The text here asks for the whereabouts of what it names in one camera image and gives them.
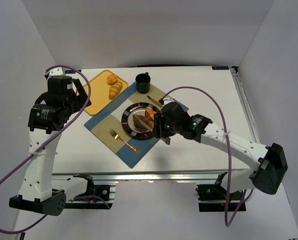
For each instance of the blue beige placemat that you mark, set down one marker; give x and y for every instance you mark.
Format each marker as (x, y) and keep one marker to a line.
(114, 127)

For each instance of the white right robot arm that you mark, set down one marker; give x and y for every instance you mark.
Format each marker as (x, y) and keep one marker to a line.
(267, 165)

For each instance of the blue label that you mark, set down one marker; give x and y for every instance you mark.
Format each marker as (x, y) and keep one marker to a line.
(218, 67)
(71, 71)

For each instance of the brown chocolate bread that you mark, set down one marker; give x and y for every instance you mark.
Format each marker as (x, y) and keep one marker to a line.
(139, 122)

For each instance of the gold fork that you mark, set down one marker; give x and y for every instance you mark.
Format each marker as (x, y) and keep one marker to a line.
(118, 137)

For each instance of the dark green mug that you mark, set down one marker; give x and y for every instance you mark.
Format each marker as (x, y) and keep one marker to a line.
(143, 81)

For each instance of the round bread roll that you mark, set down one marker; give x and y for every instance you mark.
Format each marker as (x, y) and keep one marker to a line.
(112, 79)

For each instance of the black rimmed plate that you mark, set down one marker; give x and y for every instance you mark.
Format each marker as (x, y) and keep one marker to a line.
(127, 120)

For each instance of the aluminium table frame rail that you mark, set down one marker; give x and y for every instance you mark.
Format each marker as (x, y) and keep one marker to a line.
(248, 112)

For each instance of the gold knife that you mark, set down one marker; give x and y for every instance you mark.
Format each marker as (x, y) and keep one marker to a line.
(154, 101)

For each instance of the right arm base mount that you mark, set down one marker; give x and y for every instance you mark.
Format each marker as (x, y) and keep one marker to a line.
(212, 197)

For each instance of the long bread roll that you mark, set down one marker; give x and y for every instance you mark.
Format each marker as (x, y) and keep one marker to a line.
(115, 90)

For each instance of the yellow tray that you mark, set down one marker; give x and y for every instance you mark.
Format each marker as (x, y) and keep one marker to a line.
(99, 93)

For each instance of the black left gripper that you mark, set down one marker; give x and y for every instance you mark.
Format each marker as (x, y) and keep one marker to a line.
(79, 92)

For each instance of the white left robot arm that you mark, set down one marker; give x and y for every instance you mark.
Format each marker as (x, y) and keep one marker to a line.
(51, 111)

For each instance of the blue label left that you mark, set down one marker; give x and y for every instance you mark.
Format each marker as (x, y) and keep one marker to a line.
(71, 71)

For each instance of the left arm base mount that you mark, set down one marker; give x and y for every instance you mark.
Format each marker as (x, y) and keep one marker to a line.
(97, 196)

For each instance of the blue label right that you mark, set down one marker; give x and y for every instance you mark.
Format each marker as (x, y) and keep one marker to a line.
(218, 67)

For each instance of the striped croissant bread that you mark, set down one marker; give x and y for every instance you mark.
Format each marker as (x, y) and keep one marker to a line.
(149, 117)

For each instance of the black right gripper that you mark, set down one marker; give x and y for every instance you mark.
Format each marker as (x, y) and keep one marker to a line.
(158, 125)

